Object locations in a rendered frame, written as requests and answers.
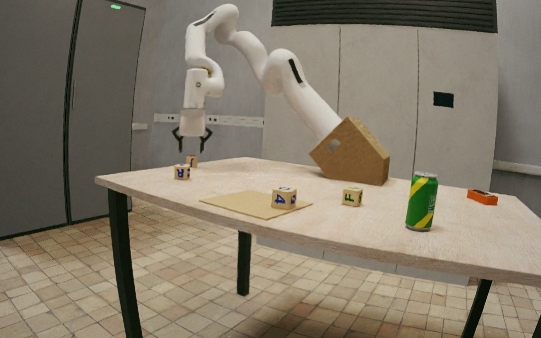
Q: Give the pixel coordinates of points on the tan flat mat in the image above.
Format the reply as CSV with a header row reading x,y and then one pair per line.
x,y
252,203

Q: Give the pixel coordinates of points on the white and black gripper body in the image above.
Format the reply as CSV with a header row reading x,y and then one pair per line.
x,y
192,126

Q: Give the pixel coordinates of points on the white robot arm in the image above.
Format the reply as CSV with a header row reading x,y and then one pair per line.
x,y
281,64

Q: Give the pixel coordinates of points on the green and yellow striped drink can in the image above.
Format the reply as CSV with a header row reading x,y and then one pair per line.
x,y
422,200

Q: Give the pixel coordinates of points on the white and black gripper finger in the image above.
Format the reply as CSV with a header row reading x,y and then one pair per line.
x,y
205,139
178,138

